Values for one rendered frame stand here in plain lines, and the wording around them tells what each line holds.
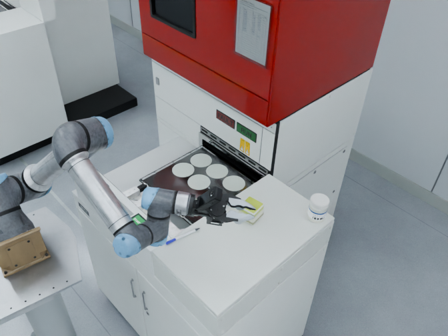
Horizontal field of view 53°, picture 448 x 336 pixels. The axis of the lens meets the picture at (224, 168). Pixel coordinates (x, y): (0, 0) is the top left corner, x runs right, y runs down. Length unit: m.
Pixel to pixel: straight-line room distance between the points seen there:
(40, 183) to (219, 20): 0.90
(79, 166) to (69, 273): 0.52
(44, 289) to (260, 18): 1.22
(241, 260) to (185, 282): 0.21
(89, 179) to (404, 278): 2.09
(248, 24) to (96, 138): 0.65
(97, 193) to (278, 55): 0.75
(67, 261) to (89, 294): 0.92
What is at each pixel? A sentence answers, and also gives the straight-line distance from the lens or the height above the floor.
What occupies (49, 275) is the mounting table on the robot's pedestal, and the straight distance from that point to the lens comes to 1.83.
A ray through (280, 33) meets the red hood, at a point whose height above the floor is 1.60.
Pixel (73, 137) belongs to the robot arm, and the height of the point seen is 1.38.
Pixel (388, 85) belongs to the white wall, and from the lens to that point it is 3.24.
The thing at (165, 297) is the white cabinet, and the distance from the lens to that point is 1.78.
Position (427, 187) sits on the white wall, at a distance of 3.44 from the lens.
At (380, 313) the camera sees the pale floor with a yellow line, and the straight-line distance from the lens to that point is 2.77.
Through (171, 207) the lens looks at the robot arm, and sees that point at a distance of 1.43.
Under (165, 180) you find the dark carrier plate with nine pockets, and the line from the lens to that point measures 1.98.
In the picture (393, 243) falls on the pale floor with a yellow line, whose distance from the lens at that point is 3.13.
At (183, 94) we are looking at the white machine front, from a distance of 2.18.
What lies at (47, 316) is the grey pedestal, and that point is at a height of 0.51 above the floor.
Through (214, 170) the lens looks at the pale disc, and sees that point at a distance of 2.02.
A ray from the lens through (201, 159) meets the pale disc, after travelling 2.07.
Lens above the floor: 2.23
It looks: 41 degrees down
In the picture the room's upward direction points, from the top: 2 degrees clockwise
